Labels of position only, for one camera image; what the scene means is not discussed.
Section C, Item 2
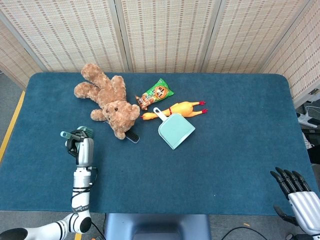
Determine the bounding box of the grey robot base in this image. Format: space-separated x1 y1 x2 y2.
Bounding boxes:
103 213 212 240

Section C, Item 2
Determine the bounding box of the woven folding screen panel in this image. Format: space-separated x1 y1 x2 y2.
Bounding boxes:
114 0 222 74
199 0 311 74
0 19 48 90
0 0 130 73
259 0 320 108

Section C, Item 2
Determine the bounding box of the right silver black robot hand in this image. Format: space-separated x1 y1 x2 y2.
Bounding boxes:
269 166 320 236

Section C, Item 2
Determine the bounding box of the green snack bag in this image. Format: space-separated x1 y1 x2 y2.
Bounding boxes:
135 77 175 111

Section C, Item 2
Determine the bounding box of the black floor cable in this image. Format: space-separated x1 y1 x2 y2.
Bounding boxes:
221 226 266 240

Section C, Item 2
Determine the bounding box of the black bristle brush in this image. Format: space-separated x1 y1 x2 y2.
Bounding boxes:
124 131 141 144

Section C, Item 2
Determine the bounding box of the teal plastic dustpan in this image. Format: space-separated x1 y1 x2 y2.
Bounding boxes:
152 107 196 151

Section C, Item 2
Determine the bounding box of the brown plush teddy bear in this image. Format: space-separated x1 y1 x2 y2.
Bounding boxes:
73 62 141 140

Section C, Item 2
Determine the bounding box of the blue felt table cover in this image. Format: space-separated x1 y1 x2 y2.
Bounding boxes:
0 71 320 216

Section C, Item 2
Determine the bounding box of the small teal hand broom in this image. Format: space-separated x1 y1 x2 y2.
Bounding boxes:
60 125 94 142

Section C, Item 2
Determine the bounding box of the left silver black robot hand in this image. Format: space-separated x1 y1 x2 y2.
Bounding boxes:
65 129 95 167

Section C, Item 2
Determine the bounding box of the yellow rubber chicken toy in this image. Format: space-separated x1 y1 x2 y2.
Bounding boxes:
140 100 209 121

